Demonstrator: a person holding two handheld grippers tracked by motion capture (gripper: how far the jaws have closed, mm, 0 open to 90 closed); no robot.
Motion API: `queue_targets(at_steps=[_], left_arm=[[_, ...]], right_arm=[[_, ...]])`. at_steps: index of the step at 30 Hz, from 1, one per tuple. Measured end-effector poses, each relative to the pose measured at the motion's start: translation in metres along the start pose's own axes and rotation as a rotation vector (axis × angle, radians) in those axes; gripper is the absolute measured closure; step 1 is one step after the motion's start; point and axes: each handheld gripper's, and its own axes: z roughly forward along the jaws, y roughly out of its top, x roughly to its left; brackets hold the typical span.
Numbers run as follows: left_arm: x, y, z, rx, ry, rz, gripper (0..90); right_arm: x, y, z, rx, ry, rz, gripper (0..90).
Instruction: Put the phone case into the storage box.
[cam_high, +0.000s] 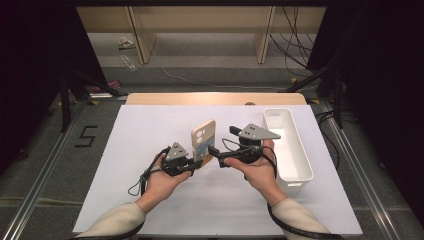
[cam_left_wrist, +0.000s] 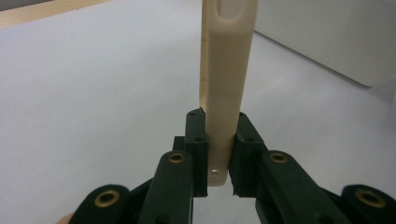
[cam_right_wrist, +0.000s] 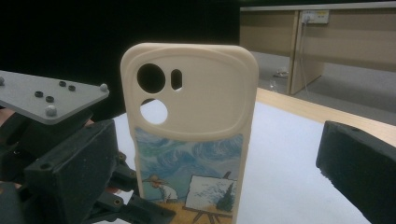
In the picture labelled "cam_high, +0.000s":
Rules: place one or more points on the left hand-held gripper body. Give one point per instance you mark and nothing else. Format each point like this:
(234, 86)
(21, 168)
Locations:
(176, 153)

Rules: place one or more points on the white flat strip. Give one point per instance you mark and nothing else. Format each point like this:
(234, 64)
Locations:
(100, 95)

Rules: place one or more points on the white plastic bin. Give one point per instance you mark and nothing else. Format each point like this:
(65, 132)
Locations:
(286, 156)

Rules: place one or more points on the clear plastic bag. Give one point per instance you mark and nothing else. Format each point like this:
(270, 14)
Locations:
(128, 63)

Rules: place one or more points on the pink item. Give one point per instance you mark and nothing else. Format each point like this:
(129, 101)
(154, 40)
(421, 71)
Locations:
(111, 84)

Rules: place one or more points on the black curtain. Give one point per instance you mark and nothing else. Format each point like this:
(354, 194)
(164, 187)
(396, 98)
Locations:
(33, 50)
(383, 66)

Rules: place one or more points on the metal floor rail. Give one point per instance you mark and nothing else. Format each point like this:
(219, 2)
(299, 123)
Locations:
(35, 190)
(370, 190)

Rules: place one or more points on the person's right hand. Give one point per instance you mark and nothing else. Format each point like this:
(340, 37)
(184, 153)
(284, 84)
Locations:
(260, 176)

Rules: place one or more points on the crumpled grey packaging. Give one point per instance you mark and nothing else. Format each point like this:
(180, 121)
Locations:
(126, 42)

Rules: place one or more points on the light wooden shelf unit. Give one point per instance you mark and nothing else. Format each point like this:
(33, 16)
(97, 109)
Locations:
(200, 18)

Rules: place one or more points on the yellow tape piece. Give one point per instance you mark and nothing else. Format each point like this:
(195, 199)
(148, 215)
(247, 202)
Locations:
(293, 80)
(315, 101)
(94, 102)

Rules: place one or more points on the beige printed phone case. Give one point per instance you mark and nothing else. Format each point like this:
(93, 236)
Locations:
(203, 133)

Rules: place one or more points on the person's left hand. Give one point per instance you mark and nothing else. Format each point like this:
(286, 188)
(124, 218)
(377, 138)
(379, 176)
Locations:
(160, 185)

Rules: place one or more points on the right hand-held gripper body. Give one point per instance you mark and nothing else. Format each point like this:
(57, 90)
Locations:
(255, 132)

